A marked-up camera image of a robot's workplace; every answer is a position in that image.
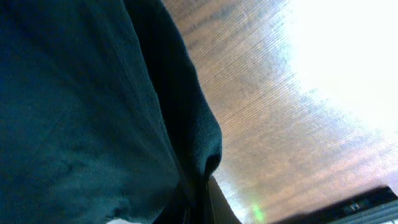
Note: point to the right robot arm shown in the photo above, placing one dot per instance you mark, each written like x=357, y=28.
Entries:
x=375, y=206

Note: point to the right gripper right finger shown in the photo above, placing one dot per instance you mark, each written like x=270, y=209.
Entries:
x=220, y=208

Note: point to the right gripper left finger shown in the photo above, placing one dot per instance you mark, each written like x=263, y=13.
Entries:
x=188, y=205

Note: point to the dark teal t-shirt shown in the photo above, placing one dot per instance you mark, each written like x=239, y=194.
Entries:
x=102, y=113

